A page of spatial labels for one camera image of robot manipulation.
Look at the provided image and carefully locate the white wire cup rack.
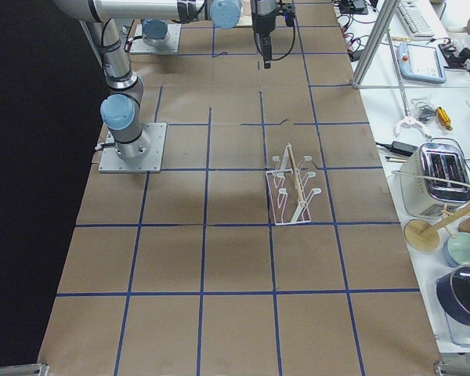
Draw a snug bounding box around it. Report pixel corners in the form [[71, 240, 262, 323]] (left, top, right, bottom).
[[266, 146, 322, 226]]

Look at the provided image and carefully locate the white grabber tool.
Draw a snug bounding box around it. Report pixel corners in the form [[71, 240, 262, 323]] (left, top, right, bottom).
[[386, 37, 433, 140]]

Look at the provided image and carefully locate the wooden rack dowel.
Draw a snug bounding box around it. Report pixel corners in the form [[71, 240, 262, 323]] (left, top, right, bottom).
[[286, 143, 306, 208]]

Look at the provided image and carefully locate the dark blue pot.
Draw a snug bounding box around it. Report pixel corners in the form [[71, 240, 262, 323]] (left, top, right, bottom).
[[436, 264, 470, 326]]

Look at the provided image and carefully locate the black power adapter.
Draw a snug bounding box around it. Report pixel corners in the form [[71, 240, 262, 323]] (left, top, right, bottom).
[[392, 141, 418, 156]]

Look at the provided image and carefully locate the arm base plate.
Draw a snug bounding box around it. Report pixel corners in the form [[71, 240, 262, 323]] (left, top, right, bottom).
[[129, 24, 181, 55], [99, 123, 168, 173]]

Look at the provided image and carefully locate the green bowl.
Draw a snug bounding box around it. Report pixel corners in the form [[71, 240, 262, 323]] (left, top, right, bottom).
[[443, 233, 470, 267]]

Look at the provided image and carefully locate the silver toaster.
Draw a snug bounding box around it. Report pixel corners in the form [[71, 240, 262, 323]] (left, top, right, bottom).
[[399, 143, 470, 219]]

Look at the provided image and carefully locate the yellow screwdriver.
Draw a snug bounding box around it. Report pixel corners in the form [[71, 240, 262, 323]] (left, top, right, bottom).
[[436, 107, 453, 131]]

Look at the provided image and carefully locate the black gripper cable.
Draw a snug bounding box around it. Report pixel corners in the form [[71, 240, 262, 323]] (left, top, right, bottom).
[[269, 15, 298, 62]]

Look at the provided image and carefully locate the wooden mug tree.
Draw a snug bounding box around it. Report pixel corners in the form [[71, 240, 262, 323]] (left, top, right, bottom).
[[403, 201, 470, 252]]

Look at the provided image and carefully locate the aluminium frame post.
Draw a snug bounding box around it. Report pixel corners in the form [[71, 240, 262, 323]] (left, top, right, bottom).
[[352, 0, 400, 89]]

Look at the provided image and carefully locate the teach pendant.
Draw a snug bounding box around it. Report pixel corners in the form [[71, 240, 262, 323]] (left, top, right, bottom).
[[396, 42, 447, 85]]

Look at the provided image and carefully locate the white keyboard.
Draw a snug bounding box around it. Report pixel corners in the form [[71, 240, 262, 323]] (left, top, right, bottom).
[[396, 1, 435, 39]]

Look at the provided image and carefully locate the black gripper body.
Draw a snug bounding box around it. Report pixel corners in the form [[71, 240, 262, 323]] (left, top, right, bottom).
[[251, 0, 295, 49]]

